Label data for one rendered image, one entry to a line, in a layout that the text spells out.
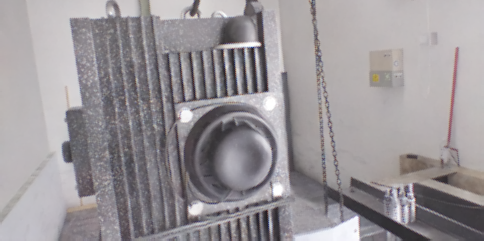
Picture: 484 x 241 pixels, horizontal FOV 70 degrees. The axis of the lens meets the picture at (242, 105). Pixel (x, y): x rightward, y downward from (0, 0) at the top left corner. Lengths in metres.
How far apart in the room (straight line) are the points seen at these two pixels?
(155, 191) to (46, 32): 3.45
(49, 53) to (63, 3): 0.55
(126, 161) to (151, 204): 0.12
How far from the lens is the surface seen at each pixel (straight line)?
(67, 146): 1.19
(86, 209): 4.17
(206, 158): 0.84
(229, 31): 0.91
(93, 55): 0.83
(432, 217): 1.86
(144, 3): 4.13
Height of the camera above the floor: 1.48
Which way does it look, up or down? 7 degrees down
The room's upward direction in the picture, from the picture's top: 5 degrees counter-clockwise
